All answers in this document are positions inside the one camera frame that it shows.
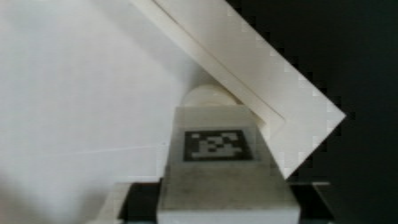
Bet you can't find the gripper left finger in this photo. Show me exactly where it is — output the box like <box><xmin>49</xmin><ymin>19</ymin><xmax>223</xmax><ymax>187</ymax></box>
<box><xmin>86</xmin><ymin>182</ymin><xmax>159</xmax><ymax>224</ymax></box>

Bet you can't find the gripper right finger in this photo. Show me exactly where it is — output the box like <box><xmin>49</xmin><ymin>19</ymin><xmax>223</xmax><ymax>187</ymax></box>
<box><xmin>289</xmin><ymin>182</ymin><xmax>355</xmax><ymax>224</ymax></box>

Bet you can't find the white table leg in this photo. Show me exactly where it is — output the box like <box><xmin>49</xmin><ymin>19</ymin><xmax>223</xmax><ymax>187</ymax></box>
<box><xmin>156</xmin><ymin>85</ymin><xmax>300</xmax><ymax>224</ymax></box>

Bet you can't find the white square tabletop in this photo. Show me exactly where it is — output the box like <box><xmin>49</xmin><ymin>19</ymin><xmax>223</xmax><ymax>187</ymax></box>
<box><xmin>0</xmin><ymin>0</ymin><xmax>344</xmax><ymax>224</ymax></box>

